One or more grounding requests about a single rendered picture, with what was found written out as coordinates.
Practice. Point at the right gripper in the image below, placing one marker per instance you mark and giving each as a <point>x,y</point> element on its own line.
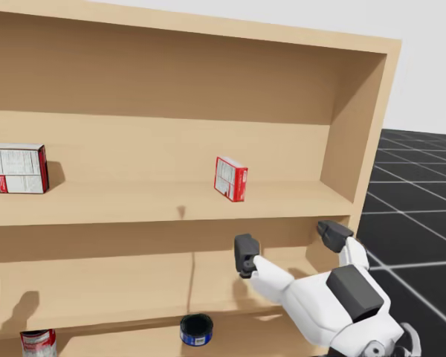
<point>319,305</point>

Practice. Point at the pale wooden shelf unit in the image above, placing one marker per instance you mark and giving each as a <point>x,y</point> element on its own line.
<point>171,93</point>

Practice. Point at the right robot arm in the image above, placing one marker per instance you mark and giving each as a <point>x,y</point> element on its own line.
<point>375,349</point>

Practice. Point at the blue flat can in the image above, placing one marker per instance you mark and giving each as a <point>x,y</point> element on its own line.
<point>196,331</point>

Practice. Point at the red and white carton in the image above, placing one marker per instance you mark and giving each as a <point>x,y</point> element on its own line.
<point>15,169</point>

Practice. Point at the red and white can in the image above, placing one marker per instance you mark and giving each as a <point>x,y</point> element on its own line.
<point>39,344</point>

